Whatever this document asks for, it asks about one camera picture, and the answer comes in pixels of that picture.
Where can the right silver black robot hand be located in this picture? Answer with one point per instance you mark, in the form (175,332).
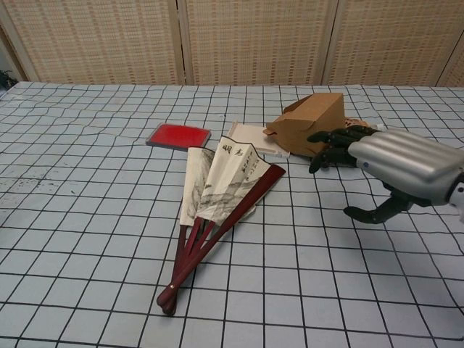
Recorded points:
(406,159)

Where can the white plastic tray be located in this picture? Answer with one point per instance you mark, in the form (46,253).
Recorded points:
(250,139)

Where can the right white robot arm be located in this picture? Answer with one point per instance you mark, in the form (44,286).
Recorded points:
(458,201)

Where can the dark green plant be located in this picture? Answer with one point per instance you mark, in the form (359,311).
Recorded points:
(5,78)

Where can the red ink pad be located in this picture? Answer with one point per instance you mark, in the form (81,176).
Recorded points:
(177,135)

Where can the brown cardboard box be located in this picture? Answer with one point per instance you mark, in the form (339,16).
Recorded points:
(308,116)

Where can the paper folding fan red ribs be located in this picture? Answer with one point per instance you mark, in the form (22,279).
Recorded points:
(221,181)

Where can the woven bamboo screen panel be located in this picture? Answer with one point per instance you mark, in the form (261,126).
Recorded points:
(253,40)
(101,40)
(398,40)

